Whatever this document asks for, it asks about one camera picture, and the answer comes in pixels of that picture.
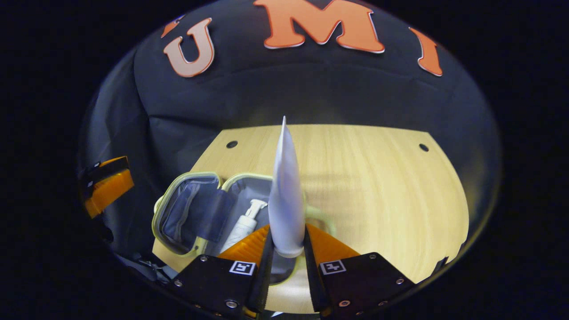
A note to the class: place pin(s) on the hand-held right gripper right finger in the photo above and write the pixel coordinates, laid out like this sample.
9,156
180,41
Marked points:
310,275

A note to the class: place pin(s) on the black backdrop cloth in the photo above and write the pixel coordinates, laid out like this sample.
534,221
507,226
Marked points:
289,89

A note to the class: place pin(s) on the white pump bottle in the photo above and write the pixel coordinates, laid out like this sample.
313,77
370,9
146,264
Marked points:
242,226

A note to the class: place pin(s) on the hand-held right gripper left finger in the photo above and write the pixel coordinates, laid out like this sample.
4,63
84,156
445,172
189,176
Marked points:
266,275

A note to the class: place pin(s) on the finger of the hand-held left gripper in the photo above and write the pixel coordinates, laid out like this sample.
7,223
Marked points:
111,195
106,171

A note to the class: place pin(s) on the white squeeze tube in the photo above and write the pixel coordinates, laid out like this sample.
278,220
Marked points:
286,200

